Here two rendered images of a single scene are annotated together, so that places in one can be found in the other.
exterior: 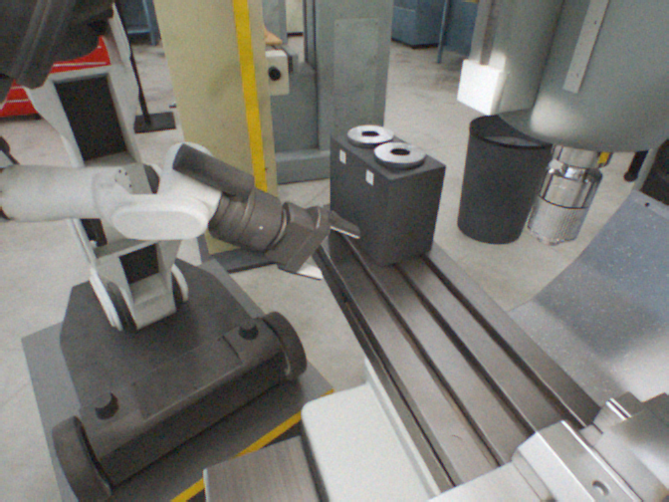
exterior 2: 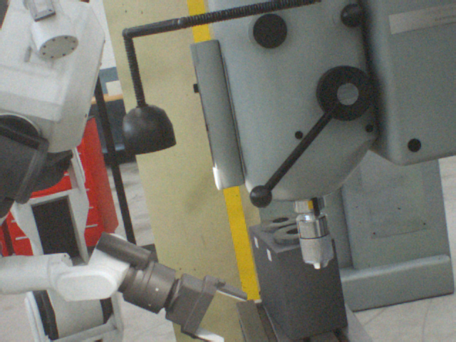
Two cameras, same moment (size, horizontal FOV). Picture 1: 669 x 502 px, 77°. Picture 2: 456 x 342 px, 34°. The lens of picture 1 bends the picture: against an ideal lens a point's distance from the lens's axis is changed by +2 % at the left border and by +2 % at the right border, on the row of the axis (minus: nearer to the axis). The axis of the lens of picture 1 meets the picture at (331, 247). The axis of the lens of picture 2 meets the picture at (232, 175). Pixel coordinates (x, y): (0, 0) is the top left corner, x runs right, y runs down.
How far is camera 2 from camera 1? 83 cm
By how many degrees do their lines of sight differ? 28
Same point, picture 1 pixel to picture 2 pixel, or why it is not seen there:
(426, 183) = not seen: hidden behind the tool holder
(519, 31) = (217, 153)
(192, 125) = (168, 245)
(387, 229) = (287, 300)
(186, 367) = not seen: outside the picture
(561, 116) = (249, 186)
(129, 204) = (68, 272)
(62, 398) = not seen: outside the picture
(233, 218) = (135, 281)
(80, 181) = (40, 262)
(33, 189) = (13, 269)
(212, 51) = (188, 162)
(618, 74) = (251, 166)
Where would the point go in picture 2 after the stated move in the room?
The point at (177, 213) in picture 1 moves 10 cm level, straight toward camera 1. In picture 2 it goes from (96, 276) to (95, 296)
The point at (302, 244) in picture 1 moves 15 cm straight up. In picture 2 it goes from (194, 306) to (178, 228)
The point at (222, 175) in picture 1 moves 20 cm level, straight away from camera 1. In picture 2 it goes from (127, 250) to (137, 221)
